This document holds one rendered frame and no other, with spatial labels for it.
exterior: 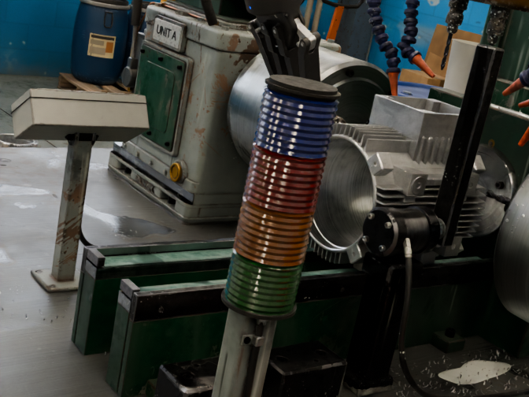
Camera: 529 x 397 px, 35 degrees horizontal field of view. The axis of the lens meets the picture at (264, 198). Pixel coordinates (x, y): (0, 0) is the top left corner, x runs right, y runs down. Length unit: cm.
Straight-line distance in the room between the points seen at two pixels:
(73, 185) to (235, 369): 54
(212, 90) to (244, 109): 10
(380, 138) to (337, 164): 12
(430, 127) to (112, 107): 43
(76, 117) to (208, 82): 43
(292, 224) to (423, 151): 53
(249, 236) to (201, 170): 88
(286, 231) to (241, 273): 5
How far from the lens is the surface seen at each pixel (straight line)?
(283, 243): 66
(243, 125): 144
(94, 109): 117
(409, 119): 116
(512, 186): 131
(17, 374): 102
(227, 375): 73
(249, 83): 145
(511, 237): 105
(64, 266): 124
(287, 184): 65
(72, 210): 121
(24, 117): 115
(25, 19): 689
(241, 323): 71
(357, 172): 127
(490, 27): 121
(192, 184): 155
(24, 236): 141
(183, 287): 98
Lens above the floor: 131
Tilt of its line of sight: 16 degrees down
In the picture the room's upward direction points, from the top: 11 degrees clockwise
